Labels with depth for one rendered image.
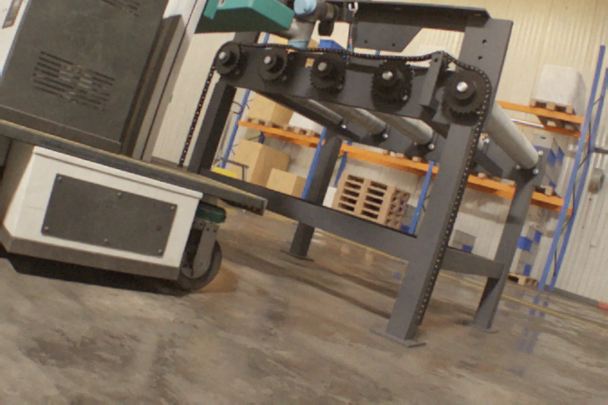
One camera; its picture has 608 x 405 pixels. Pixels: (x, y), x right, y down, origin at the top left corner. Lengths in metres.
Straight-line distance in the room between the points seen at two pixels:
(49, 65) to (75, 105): 0.11
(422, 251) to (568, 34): 10.53
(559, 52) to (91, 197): 11.19
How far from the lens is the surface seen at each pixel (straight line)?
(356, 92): 2.08
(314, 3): 1.93
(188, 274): 1.57
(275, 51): 2.35
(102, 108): 1.32
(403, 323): 1.80
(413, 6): 2.07
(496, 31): 1.94
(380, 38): 2.14
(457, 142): 1.81
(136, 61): 1.35
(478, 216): 11.34
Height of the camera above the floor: 0.37
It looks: 1 degrees up
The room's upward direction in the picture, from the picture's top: 18 degrees clockwise
